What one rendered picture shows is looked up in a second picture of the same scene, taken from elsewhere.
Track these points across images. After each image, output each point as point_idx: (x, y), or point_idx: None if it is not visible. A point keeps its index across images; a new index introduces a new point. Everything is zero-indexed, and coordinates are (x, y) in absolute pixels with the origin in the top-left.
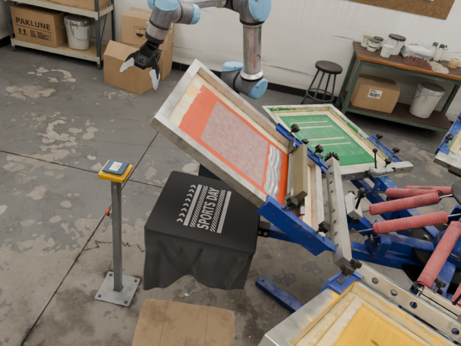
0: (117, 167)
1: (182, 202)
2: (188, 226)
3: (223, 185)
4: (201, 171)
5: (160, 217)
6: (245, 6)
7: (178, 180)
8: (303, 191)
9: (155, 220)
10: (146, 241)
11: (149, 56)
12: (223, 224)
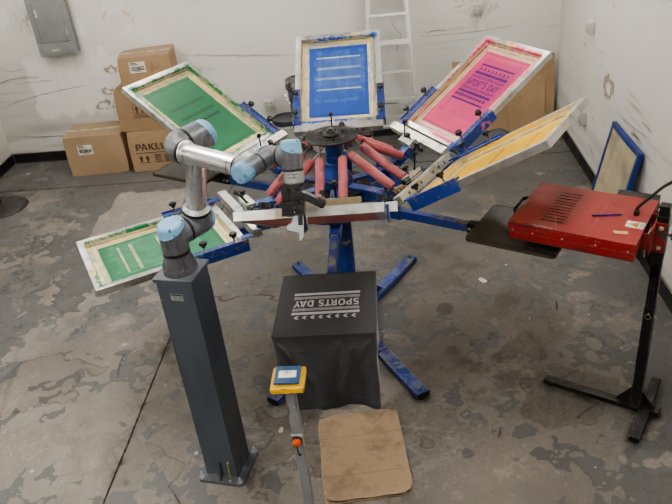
0: (288, 372)
1: (326, 318)
2: (360, 308)
3: (286, 300)
4: (211, 362)
5: (355, 326)
6: (208, 140)
7: (289, 329)
8: (361, 197)
9: (362, 328)
10: (377, 344)
11: (315, 195)
12: (346, 290)
